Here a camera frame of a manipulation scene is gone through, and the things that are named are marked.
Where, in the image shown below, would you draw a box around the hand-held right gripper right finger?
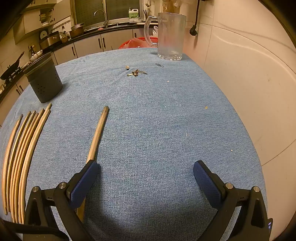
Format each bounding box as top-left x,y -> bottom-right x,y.
193,160 -> 273,241

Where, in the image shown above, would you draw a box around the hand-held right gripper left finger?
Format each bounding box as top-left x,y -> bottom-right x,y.
23,160 -> 100,241

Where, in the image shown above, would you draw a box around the brown wooden chopstick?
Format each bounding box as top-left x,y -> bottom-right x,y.
76,106 -> 110,222

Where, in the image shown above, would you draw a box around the row of pale chopsticks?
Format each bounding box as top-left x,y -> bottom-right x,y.
1,103 -> 52,224

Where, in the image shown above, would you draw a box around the dark grey utensil holder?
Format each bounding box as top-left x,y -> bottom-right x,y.
24,53 -> 63,103

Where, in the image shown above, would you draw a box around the blue tablecloth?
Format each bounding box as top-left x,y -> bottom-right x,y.
0,47 -> 269,241

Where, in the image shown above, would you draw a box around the gas stove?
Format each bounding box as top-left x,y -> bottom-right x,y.
0,68 -> 26,86

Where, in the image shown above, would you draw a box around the black wok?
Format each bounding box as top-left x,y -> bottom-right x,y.
0,51 -> 25,80

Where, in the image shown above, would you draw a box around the silver countertop appliance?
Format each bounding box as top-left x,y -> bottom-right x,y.
39,32 -> 62,49

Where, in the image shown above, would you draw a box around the red plastic bag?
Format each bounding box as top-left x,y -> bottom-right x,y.
119,38 -> 148,49

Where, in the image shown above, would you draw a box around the clear glass mug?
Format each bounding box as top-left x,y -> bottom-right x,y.
143,12 -> 187,61

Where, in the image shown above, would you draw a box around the brown cooking pot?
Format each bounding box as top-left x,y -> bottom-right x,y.
69,22 -> 85,37

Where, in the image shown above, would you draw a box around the grey upper kitchen cabinets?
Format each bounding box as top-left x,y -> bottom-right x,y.
13,0 -> 53,44

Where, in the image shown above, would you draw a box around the open shelf with dishes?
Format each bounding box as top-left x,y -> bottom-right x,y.
39,8 -> 56,27

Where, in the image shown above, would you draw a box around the chrome kitchen faucet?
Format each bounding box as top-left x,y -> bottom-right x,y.
94,10 -> 109,27

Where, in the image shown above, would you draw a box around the dark kitchen window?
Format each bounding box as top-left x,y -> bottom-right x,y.
72,0 -> 141,26

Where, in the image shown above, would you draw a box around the white hanging plastic bag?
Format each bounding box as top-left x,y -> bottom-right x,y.
172,0 -> 192,12

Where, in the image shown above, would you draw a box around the black cable with plug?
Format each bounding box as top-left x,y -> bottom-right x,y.
190,0 -> 201,36

